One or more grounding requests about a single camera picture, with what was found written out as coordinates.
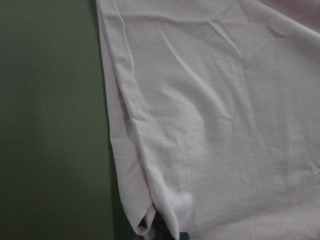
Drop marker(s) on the pink Snoopy t-shirt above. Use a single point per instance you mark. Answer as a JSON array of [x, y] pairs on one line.
[[214, 116]]

